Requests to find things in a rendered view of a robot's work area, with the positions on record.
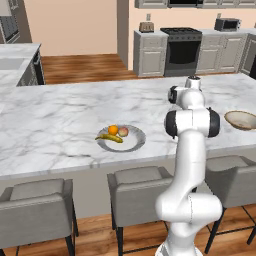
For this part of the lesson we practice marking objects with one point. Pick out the grey base cupboard run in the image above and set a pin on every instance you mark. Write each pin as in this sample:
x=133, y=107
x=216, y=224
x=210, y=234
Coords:
x=226, y=51
x=150, y=53

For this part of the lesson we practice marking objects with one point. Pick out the grey upholstered chair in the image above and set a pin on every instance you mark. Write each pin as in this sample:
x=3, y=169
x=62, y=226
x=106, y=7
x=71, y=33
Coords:
x=141, y=196
x=230, y=183
x=36, y=213

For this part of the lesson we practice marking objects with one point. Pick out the grey marbled plate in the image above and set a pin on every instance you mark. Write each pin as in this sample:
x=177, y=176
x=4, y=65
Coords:
x=133, y=140

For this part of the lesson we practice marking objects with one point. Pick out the red-yellow apple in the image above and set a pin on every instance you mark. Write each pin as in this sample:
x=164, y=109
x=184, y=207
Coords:
x=123, y=131

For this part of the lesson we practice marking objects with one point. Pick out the grey island cupboard run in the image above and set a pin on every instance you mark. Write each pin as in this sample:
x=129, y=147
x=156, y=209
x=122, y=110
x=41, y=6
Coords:
x=28, y=75

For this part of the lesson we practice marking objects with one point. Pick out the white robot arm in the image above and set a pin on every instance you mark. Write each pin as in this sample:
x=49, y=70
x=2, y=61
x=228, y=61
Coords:
x=190, y=186

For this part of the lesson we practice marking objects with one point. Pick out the yellow banana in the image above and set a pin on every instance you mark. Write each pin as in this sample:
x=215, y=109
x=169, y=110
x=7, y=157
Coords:
x=111, y=137

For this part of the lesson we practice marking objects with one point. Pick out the grey microwave oven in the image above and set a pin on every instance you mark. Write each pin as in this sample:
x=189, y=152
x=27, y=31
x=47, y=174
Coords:
x=227, y=24

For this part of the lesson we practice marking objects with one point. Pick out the orange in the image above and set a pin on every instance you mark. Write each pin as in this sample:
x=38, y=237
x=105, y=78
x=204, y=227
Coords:
x=113, y=129

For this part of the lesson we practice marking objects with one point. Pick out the beige toaster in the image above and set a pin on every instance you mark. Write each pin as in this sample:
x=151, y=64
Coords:
x=146, y=26

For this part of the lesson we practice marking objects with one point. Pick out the black oven range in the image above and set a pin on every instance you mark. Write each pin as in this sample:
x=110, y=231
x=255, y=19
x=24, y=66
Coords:
x=182, y=50

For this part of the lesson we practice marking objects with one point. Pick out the beige bowl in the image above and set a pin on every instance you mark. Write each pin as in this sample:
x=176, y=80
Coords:
x=242, y=119

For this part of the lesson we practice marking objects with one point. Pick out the black range hood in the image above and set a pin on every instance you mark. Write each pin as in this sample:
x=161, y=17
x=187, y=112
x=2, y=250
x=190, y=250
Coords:
x=185, y=3

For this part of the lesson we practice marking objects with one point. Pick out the grey wall cupboard run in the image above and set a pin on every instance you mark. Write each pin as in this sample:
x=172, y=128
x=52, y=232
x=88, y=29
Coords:
x=196, y=3

